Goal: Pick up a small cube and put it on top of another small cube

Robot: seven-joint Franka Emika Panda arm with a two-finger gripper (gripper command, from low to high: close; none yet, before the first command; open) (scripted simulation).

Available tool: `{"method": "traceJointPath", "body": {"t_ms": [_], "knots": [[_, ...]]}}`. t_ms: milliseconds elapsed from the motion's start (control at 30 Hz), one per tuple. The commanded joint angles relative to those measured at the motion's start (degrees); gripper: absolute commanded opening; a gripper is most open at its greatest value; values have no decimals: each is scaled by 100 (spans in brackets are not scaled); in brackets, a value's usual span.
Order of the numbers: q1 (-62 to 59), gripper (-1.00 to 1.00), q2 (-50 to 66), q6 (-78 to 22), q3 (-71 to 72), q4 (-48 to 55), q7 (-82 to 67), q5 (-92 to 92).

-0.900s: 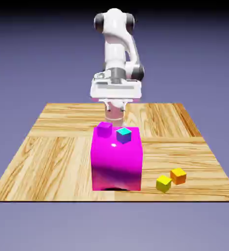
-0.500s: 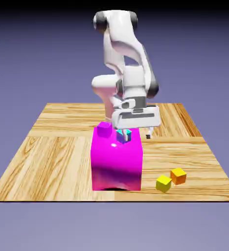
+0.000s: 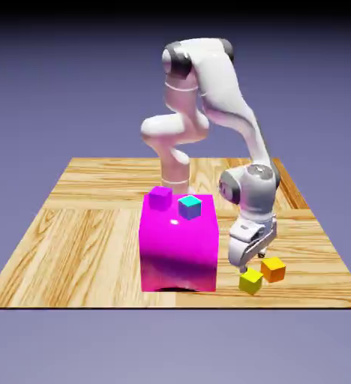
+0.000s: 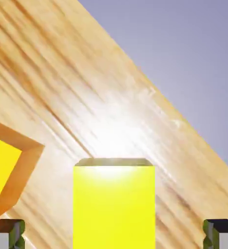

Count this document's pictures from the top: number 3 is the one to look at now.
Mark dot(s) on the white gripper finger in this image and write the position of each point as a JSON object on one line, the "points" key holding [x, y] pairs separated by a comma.
{"points": [[262, 254], [243, 268]]}

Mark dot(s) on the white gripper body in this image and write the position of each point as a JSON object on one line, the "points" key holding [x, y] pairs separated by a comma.
{"points": [[241, 247]]}

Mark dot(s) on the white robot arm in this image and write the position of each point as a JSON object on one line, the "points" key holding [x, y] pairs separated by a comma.
{"points": [[223, 90]]}

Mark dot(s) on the small yellow cube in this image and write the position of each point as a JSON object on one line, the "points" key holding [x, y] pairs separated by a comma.
{"points": [[250, 280]]}

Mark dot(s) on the small orange cube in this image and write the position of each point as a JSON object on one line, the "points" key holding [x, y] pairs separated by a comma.
{"points": [[273, 269]]}

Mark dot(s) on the small cyan cube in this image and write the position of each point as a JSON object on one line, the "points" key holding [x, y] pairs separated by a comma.
{"points": [[190, 207]]}

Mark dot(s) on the small purple cube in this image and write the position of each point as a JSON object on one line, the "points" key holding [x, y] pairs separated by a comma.
{"points": [[160, 198]]}

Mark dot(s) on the large magenta box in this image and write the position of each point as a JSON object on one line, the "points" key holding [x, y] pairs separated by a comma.
{"points": [[178, 249]]}

